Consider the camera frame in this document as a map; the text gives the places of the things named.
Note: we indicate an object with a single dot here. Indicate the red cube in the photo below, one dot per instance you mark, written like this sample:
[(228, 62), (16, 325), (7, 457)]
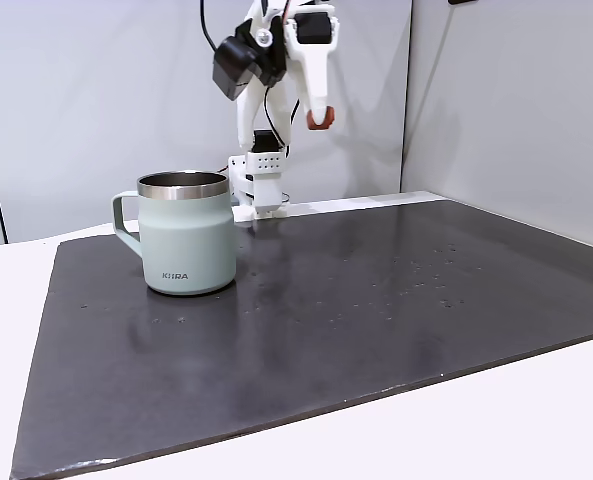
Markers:
[(326, 120)]

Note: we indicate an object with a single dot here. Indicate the pale green steel mug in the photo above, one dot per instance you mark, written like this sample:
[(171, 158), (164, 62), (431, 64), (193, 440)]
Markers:
[(188, 240)]

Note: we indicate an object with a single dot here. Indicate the black table mat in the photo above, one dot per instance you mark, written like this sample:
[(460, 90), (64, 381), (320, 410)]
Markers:
[(326, 325)]

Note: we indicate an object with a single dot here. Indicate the black camera box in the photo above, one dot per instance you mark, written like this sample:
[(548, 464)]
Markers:
[(233, 67)]

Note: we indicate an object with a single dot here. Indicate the black wall-mounted device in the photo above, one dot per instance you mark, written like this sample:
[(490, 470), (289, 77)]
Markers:
[(462, 2)]

